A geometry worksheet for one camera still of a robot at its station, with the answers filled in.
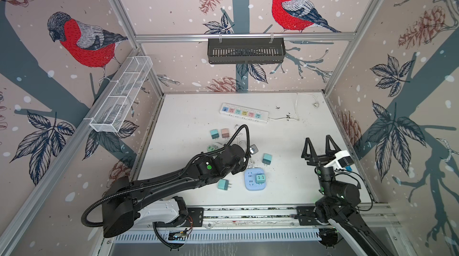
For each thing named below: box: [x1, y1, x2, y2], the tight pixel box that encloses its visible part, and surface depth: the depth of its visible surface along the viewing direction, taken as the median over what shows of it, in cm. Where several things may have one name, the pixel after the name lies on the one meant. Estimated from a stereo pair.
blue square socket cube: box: [243, 167, 266, 192], surface depth 83 cm
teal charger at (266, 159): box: [261, 153, 272, 167], surface depth 90 cm
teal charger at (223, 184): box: [217, 178, 232, 191], surface depth 83 cm
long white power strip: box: [219, 102, 270, 124], surface depth 109 cm
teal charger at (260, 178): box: [255, 171, 266, 185], surface depth 79 cm
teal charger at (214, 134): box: [209, 129, 220, 140], surface depth 100 cm
